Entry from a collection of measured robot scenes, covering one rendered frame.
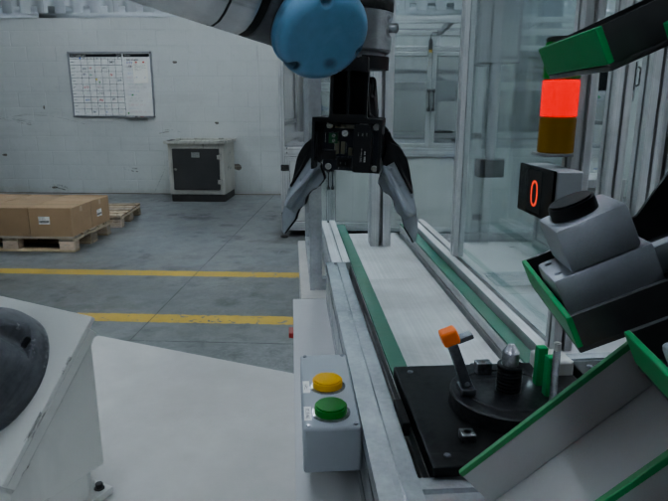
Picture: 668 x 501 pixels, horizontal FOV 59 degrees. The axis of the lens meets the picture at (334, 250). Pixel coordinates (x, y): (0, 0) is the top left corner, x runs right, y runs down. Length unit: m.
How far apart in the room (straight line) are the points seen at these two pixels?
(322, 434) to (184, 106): 8.38
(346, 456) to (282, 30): 0.49
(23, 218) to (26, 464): 5.37
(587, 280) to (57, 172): 9.53
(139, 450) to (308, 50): 0.63
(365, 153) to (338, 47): 0.16
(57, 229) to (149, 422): 5.01
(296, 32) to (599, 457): 0.40
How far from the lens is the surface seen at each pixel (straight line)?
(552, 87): 0.89
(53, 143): 9.76
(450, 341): 0.71
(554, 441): 0.56
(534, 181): 0.91
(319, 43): 0.47
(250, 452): 0.88
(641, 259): 0.42
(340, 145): 0.62
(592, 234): 0.40
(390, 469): 0.67
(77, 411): 0.76
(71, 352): 0.73
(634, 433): 0.53
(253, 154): 8.79
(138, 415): 1.01
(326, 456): 0.75
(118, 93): 9.29
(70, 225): 5.86
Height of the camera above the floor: 1.33
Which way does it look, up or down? 14 degrees down
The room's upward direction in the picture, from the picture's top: straight up
